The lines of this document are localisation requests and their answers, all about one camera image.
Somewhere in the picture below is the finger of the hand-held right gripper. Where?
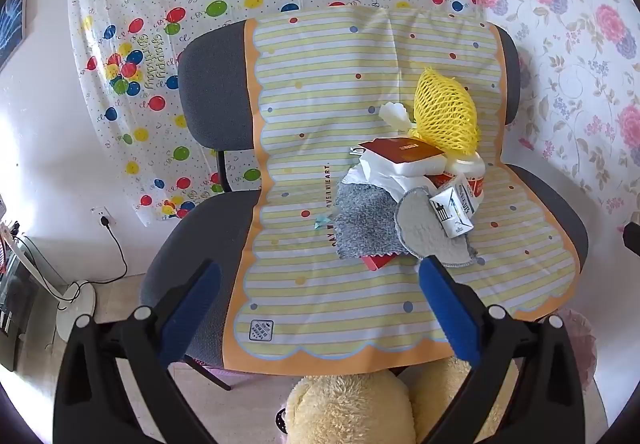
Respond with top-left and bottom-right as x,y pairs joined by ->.
621,221 -> 640,257

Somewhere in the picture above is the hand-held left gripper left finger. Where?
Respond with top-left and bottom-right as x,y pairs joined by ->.
52,259 -> 223,444

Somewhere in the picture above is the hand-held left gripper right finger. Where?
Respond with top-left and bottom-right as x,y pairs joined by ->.
419,255 -> 586,444

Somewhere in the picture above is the grey terry cloth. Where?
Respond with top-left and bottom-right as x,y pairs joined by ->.
334,184 -> 408,261

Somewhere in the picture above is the red card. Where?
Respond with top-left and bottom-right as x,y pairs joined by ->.
362,254 -> 398,271

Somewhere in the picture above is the round grey cloth pad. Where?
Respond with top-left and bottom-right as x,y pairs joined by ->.
395,188 -> 478,267

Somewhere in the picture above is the small white drink carton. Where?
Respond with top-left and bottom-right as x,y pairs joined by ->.
430,174 -> 476,239

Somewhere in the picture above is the pink bin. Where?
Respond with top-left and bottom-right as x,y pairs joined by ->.
557,309 -> 598,392

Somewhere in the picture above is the white floor fan stand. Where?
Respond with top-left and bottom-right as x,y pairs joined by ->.
10,234 -> 97,341

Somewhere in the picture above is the white bottle orange label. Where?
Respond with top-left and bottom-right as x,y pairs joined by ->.
445,151 -> 487,202

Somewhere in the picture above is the yellow plush toy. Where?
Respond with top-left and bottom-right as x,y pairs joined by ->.
272,356 -> 506,444

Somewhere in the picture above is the white plastic bag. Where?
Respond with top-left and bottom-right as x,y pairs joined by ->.
341,151 -> 436,199

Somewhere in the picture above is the red and white box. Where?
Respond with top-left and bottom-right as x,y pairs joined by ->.
357,136 -> 446,179

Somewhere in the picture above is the dark cabinet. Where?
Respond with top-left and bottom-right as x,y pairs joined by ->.
0,254 -> 41,372

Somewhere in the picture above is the yellow foam fruit net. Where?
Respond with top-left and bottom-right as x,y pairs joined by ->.
410,66 -> 482,157

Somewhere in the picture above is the white foam piece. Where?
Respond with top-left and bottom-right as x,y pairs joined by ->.
378,102 -> 416,132

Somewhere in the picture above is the yellow striped plastic sheet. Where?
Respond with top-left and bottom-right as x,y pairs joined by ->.
222,6 -> 581,365

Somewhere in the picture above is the grey office chair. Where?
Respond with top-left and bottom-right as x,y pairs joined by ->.
140,18 -> 590,392

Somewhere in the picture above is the black power cable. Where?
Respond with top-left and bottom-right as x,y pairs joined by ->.
47,216 -> 128,309

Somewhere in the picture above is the floral printed wall cloth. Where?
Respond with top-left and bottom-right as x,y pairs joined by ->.
470,0 -> 640,219

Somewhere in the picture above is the dark wall poster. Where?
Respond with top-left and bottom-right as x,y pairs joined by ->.
0,0 -> 28,69

